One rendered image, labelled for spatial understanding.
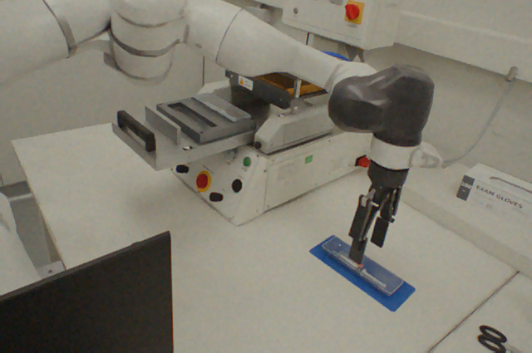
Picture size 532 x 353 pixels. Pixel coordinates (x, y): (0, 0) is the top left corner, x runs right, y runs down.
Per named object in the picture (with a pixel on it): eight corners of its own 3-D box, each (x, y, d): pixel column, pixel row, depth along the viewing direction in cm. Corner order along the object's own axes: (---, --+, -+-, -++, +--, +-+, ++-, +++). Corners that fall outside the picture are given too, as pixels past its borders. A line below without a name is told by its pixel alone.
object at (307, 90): (279, 72, 127) (283, 41, 122) (332, 95, 113) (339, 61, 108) (236, 80, 116) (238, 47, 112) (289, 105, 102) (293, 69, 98)
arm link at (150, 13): (157, -1, 82) (161, -79, 68) (236, 41, 82) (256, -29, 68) (100, 58, 71) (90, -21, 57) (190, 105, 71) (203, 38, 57)
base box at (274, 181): (293, 129, 154) (298, 86, 146) (374, 173, 131) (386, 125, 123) (167, 168, 122) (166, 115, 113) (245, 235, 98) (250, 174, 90)
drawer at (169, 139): (213, 112, 116) (214, 85, 113) (263, 142, 102) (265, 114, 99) (112, 134, 98) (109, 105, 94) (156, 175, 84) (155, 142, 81)
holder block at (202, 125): (209, 101, 113) (210, 93, 112) (256, 128, 100) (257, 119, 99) (155, 113, 103) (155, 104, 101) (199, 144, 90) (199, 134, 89)
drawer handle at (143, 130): (125, 124, 95) (124, 108, 93) (156, 149, 86) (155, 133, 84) (117, 126, 94) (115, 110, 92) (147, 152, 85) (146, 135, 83)
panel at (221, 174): (170, 169, 120) (194, 112, 117) (231, 222, 101) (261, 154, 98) (165, 169, 119) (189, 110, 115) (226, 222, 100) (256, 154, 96)
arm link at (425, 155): (363, 133, 75) (357, 159, 78) (426, 160, 68) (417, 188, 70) (397, 119, 83) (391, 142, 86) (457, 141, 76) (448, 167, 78)
